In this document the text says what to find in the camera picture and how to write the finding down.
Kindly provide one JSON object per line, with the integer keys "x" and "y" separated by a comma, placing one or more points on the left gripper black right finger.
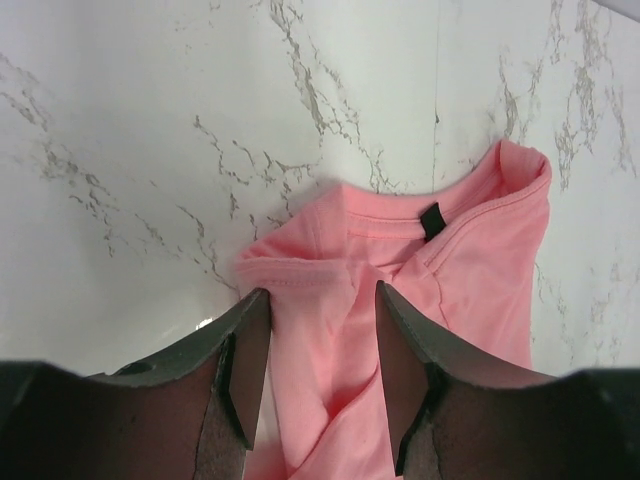
{"x": 419, "y": 359}

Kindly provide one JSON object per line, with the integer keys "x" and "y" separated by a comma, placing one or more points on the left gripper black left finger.
{"x": 238, "y": 344}

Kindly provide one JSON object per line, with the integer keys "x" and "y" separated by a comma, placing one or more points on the pink t shirt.
{"x": 463, "y": 256}

